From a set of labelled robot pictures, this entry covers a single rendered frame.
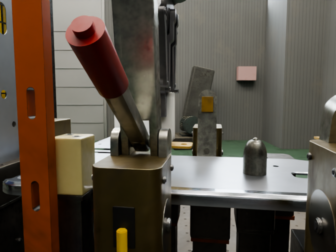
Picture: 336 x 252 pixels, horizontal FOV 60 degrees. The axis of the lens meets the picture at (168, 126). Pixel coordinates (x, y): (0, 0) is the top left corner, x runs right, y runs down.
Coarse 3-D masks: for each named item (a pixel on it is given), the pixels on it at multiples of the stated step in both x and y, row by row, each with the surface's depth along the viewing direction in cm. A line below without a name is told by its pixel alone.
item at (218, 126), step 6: (216, 126) 60; (192, 132) 59; (216, 132) 57; (222, 132) 58; (192, 138) 59; (216, 138) 57; (216, 144) 57; (192, 150) 59; (216, 150) 57; (222, 150) 62; (216, 156) 57; (192, 246) 61
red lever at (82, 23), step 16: (80, 16) 15; (80, 32) 15; (96, 32) 15; (80, 48) 15; (96, 48) 15; (112, 48) 17; (96, 64) 16; (112, 64) 17; (96, 80) 18; (112, 80) 18; (112, 96) 19; (128, 96) 21; (128, 112) 22; (128, 128) 24; (144, 128) 26; (144, 144) 27
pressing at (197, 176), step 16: (96, 160) 49; (176, 160) 49; (192, 160) 49; (208, 160) 49; (224, 160) 49; (240, 160) 49; (272, 160) 49; (288, 160) 49; (304, 160) 49; (16, 176) 40; (176, 176) 39; (192, 176) 39; (208, 176) 39; (224, 176) 39; (240, 176) 39; (256, 176) 39; (272, 176) 39; (288, 176) 39; (16, 192) 35; (176, 192) 32; (192, 192) 32; (208, 192) 32; (224, 192) 31; (240, 192) 31; (256, 192) 31; (272, 192) 31; (288, 192) 31; (304, 192) 32; (256, 208) 31; (272, 208) 30; (288, 208) 30; (304, 208) 30
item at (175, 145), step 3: (171, 144) 41; (174, 144) 41; (177, 144) 41; (180, 144) 41; (183, 144) 41; (186, 144) 41; (189, 144) 41; (192, 144) 43; (171, 147) 40; (174, 147) 40; (177, 147) 40; (180, 147) 40; (183, 147) 40; (186, 147) 40; (189, 147) 40
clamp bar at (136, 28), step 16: (112, 0) 24; (128, 0) 24; (144, 0) 24; (112, 16) 25; (128, 16) 24; (144, 16) 24; (128, 32) 25; (144, 32) 25; (128, 48) 25; (144, 48) 25; (128, 64) 26; (144, 64) 25; (128, 80) 26; (144, 80) 26; (144, 96) 26; (144, 112) 26; (160, 112) 28; (160, 128) 28; (128, 144) 27
